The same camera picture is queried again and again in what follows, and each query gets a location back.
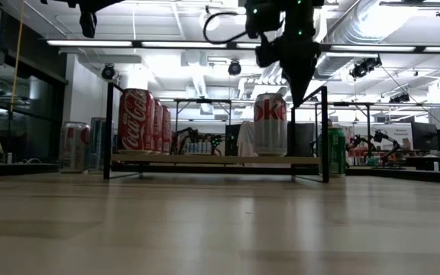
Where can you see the round black ceiling spotlight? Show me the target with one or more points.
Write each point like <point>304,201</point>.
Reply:
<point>108,72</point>
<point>234,68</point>

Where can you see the white sign board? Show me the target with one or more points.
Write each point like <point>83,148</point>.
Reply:
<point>399,133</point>

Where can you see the linear ceiling light fixture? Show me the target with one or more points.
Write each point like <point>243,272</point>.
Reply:
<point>90,43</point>

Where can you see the silver Diet Coke can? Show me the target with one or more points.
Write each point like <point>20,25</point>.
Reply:
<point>73,149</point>
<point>269,130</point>

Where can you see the neighbour station black frame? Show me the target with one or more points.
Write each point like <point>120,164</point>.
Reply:
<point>204,101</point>
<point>342,103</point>

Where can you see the dark grey partition panel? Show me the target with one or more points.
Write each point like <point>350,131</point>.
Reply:
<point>306,139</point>

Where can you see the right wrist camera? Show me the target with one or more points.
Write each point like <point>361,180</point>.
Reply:
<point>267,53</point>

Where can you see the red Coca-Cola can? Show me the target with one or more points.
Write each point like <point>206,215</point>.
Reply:
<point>158,126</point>
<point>136,122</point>
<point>167,130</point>

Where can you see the white cloth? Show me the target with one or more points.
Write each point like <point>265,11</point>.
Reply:
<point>246,141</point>

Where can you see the wooden shelf black metal frame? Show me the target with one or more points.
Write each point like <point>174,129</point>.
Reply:
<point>212,159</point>

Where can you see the green soda can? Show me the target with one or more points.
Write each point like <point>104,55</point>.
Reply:
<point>337,153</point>

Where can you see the silver ventilation duct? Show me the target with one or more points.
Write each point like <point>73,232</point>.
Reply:
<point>334,63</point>

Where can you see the neighbour station robot arm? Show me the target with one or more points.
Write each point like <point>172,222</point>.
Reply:
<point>387,147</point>
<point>218,143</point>
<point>357,142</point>
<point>189,137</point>

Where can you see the blue-tab silver can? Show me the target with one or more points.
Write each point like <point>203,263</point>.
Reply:
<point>98,145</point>

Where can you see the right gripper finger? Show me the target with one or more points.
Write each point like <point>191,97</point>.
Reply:
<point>299,72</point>

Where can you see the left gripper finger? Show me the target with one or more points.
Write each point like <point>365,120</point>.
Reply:
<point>88,24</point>

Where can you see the neighbour station drink cans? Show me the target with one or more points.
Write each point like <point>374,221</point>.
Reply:
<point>199,148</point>

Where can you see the black track spotlight cluster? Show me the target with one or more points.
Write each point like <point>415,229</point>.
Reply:
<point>365,68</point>
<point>399,98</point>

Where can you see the black aluminium rig frame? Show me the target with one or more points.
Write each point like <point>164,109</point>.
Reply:
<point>415,176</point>

